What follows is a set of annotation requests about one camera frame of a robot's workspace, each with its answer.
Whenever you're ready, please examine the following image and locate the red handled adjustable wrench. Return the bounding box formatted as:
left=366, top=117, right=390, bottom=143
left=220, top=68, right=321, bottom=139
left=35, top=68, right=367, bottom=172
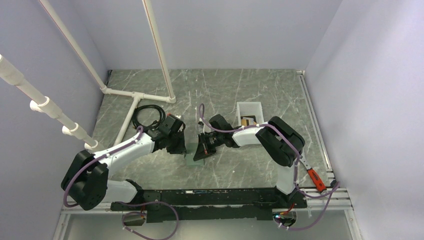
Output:
left=300, top=155, right=327, bottom=193

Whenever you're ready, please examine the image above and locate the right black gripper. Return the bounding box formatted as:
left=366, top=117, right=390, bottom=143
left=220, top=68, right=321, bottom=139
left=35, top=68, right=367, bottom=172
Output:
left=193, top=132, right=224, bottom=162

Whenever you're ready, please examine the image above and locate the coiled black cable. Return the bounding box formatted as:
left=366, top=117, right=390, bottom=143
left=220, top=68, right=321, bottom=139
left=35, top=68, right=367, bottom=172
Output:
left=132, top=104, right=167, bottom=130

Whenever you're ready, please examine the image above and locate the green card holder wallet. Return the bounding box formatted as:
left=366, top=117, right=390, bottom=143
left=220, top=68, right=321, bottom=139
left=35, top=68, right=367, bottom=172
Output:
left=184, top=153, right=205, bottom=167

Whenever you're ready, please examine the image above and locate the white pvc pipe frame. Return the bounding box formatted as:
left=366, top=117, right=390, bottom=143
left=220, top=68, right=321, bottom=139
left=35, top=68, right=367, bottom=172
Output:
left=0, top=0, right=177, bottom=152

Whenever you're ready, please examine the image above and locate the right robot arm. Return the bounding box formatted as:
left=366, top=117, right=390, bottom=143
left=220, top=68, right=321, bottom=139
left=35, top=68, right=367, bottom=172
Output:
left=193, top=103, right=305, bottom=208

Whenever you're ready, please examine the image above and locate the clear plastic bin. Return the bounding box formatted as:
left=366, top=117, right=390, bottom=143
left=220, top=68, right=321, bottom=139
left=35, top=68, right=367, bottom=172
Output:
left=236, top=101, right=265, bottom=126

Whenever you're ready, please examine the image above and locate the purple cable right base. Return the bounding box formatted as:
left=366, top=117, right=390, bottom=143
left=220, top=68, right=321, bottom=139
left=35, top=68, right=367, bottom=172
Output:
left=273, top=180, right=341, bottom=232

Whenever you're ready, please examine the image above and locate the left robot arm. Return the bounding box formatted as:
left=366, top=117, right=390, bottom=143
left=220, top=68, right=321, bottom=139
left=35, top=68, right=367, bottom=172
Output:
left=60, top=113, right=186, bottom=211

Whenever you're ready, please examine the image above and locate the aluminium rail right side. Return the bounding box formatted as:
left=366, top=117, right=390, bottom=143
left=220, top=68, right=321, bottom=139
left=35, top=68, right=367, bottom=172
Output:
left=296, top=70, right=354, bottom=212

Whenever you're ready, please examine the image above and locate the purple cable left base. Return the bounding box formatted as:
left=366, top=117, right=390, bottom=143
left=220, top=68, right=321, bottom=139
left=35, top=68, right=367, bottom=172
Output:
left=121, top=199, right=182, bottom=240

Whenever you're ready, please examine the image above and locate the purple cable base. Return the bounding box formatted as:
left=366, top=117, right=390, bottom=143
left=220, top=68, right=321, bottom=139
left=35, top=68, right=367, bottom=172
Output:
left=273, top=180, right=341, bottom=232
left=121, top=199, right=182, bottom=240

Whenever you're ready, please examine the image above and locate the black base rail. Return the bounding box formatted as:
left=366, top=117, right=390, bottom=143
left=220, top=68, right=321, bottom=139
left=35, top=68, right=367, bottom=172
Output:
left=110, top=187, right=308, bottom=223

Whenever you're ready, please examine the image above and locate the stack of credit cards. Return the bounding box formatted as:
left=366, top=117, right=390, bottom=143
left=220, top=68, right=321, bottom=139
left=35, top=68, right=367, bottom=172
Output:
left=240, top=115, right=257, bottom=127

